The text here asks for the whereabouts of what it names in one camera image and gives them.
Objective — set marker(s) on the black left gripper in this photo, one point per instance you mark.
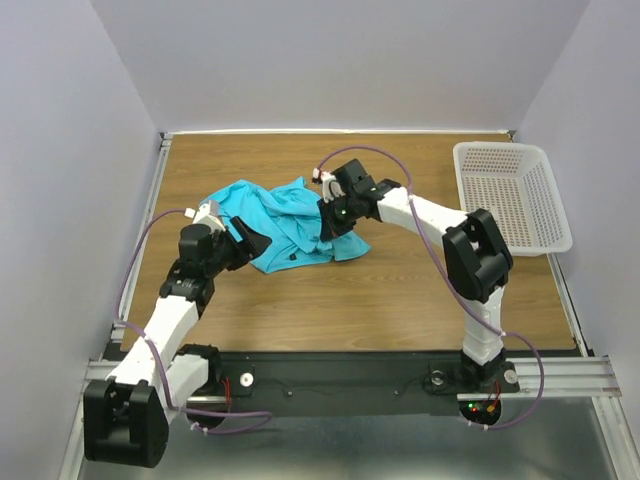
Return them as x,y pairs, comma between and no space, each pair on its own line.
252,244

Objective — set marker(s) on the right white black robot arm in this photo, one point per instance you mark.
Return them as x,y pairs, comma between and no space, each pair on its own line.
476,264

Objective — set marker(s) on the white plastic laundry basket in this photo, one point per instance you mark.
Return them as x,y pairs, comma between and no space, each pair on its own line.
516,184

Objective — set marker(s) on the turquoise t shirt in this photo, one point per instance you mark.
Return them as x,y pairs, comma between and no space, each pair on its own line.
290,217

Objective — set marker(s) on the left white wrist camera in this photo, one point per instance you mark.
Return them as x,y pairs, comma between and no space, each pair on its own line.
208,214

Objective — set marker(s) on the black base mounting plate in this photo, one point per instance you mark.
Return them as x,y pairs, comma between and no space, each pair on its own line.
289,384

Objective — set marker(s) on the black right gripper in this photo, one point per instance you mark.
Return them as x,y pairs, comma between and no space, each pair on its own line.
331,226

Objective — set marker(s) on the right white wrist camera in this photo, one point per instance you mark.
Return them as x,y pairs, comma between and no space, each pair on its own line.
330,187

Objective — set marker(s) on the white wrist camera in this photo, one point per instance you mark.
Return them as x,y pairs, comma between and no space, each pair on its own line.
330,187
208,214

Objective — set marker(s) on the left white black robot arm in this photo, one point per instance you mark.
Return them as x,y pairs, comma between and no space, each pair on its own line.
127,415

